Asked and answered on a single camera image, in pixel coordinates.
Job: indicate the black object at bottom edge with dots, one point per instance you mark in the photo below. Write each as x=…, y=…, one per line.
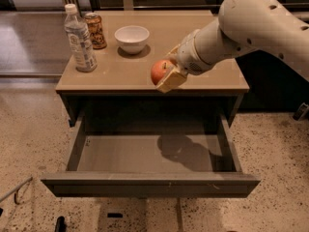
x=60, y=225

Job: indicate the white ceramic bowl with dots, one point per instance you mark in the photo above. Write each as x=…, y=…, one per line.
x=132, y=39

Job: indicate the grey cabinet with beige top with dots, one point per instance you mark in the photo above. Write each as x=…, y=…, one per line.
x=119, y=75

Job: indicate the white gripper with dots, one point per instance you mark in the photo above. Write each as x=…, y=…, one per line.
x=187, y=56

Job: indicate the red apple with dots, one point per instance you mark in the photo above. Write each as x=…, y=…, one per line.
x=159, y=69

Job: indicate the brown patterned drink can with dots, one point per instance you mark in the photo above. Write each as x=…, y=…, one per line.
x=96, y=31

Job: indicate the grey open top drawer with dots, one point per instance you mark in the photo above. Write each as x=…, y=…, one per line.
x=185, y=156

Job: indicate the grey metal rod on floor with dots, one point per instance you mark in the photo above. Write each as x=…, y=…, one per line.
x=15, y=191

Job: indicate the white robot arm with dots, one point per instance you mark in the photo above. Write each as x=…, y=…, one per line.
x=241, y=27

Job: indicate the clear plastic water bottle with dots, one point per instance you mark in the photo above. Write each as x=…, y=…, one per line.
x=79, y=39

